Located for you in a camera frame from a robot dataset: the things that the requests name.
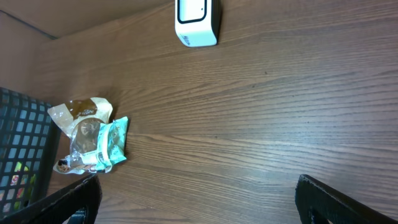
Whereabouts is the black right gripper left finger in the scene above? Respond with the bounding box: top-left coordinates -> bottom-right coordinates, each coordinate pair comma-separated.
1,174 -> 102,224

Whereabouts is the white barcode scanner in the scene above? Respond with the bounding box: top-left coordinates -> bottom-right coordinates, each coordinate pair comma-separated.
175,0 -> 222,47

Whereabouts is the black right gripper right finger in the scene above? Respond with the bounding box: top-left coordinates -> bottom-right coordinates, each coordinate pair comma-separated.
295,174 -> 397,224

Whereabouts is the mint green snack packet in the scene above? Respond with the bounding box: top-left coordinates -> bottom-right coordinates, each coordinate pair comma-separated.
95,116 -> 129,172

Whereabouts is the grey plastic mesh basket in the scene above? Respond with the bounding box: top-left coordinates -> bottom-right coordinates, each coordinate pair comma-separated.
1,88 -> 60,218

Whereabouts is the beige clear pastry bag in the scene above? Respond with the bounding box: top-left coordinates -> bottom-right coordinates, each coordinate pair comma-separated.
47,97 -> 113,175

